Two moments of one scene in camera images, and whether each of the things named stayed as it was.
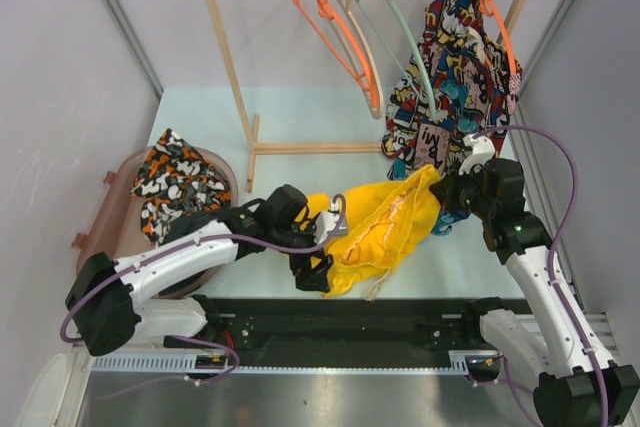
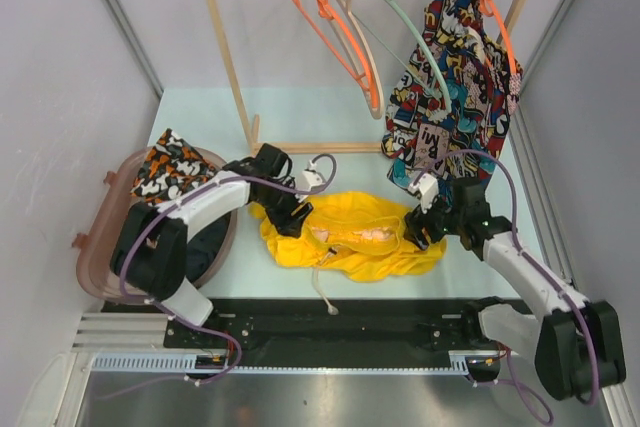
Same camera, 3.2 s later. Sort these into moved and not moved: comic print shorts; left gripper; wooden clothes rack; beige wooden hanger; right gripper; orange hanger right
Moved: right gripper; left gripper
Not moved: orange hanger right; wooden clothes rack; comic print shorts; beige wooden hanger
